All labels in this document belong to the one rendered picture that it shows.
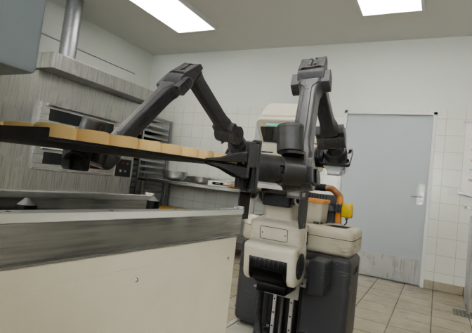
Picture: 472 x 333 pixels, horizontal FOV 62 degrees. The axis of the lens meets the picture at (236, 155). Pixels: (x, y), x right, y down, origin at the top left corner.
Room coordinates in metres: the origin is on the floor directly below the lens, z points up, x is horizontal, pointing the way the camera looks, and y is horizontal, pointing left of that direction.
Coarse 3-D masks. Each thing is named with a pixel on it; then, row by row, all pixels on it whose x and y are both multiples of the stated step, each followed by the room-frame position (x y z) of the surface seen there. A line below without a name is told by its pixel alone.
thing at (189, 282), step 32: (96, 256) 0.57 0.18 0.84; (128, 256) 0.63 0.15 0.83; (160, 256) 0.70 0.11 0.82; (192, 256) 0.78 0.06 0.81; (224, 256) 0.90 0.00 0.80; (0, 288) 0.45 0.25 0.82; (32, 288) 0.48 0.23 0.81; (64, 288) 0.52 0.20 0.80; (96, 288) 0.57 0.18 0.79; (128, 288) 0.63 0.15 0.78; (160, 288) 0.70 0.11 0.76; (192, 288) 0.80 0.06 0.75; (224, 288) 0.91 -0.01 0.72; (0, 320) 0.45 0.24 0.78; (32, 320) 0.49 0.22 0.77; (64, 320) 0.53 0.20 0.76; (96, 320) 0.58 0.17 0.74; (128, 320) 0.64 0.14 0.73; (160, 320) 0.71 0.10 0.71; (192, 320) 0.81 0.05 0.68; (224, 320) 0.93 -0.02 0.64
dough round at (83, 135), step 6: (78, 132) 0.52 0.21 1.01; (84, 132) 0.51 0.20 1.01; (90, 132) 0.52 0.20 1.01; (96, 132) 0.52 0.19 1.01; (102, 132) 0.53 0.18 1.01; (78, 138) 0.52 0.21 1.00; (84, 138) 0.51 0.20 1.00; (90, 138) 0.52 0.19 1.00; (96, 138) 0.52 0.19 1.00; (102, 138) 0.53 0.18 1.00; (108, 138) 0.54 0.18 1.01; (108, 144) 0.54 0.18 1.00
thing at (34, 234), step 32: (0, 224) 0.45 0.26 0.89; (32, 224) 0.48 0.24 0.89; (64, 224) 0.52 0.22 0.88; (96, 224) 0.57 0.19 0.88; (128, 224) 0.63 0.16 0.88; (160, 224) 0.70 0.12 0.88; (192, 224) 0.79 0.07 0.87; (224, 224) 0.91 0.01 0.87; (0, 256) 0.45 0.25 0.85; (32, 256) 0.49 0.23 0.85; (64, 256) 0.53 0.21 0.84
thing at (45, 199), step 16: (0, 192) 0.74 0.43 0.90; (16, 192) 0.76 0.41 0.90; (32, 192) 0.79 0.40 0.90; (48, 192) 0.83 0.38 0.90; (64, 192) 0.86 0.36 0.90; (80, 192) 0.91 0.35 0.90; (96, 192) 0.97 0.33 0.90; (0, 208) 0.74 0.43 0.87; (48, 208) 0.83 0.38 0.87; (64, 208) 0.86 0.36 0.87; (80, 208) 0.90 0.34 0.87; (96, 208) 0.94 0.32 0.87; (112, 208) 0.99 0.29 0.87; (128, 208) 1.04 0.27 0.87; (144, 208) 1.09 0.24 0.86
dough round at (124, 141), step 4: (112, 136) 0.57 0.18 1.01; (116, 136) 0.57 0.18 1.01; (120, 136) 0.57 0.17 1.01; (124, 136) 0.57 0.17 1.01; (128, 136) 0.57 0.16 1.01; (112, 140) 0.57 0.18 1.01; (116, 140) 0.57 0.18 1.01; (120, 140) 0.57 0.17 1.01; (124, 140) 0.57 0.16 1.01; (128, 140) 0.57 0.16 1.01; (132, 140) 0.58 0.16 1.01; (136, 140) 0.58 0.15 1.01; (112, 144) 0.57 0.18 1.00; (116, 144) 0.57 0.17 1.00; (120, 144) 0.57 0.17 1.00; (124, 144) 0.57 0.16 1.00; (128, 144) 0.57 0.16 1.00; (132, 144) 0.58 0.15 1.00; (136, 144) 0.59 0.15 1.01; (136, 148) 0.59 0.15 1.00
